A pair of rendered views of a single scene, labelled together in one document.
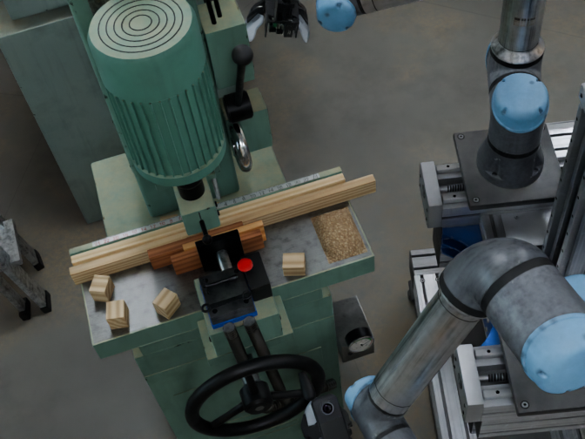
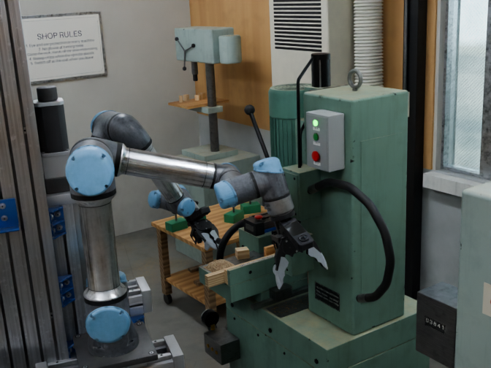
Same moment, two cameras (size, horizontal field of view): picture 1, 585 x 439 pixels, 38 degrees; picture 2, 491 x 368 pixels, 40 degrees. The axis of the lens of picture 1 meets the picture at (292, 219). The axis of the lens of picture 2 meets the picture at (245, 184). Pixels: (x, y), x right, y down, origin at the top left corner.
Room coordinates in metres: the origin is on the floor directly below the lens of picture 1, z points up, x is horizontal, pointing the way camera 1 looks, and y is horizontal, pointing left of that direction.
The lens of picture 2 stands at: (3.04, -0.81, 1.83)
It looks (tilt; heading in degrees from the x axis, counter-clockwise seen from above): 16 degrees down; 158
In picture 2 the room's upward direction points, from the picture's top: 3 degrees counter-clockwise
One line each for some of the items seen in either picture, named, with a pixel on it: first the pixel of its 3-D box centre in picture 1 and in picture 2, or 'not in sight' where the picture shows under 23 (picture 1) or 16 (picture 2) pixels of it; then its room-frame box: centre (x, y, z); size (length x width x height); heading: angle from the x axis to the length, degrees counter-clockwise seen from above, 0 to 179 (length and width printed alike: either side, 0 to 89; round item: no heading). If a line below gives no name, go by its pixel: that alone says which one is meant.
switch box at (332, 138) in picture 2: not in sight; (324, 140); (1.40, 0.11, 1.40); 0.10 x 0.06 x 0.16; 10
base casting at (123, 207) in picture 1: (205, 234); (322, 307); (1.18, 0.21, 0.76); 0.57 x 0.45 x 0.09; 10
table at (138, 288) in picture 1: (231, 285); (278, 257); (0.96, 0.15, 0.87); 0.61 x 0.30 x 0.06; 100
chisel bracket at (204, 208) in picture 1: (195, 197); not in sight; (1.08, 0.19, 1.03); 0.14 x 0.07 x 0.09; 10
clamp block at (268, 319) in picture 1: (238, 307); (264, 239); (0.88, 0.13, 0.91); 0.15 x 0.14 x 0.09; 100
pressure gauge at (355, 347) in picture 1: (359, 340); (210, 320); (0.90, -0.11, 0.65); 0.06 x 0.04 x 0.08; 100
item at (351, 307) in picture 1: (350, 329); (221, 345); (0.97, -0.10, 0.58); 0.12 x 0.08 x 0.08; 10
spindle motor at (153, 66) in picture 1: (161, 91); (296, 133); (1.06, 0.19, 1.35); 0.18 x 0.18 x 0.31
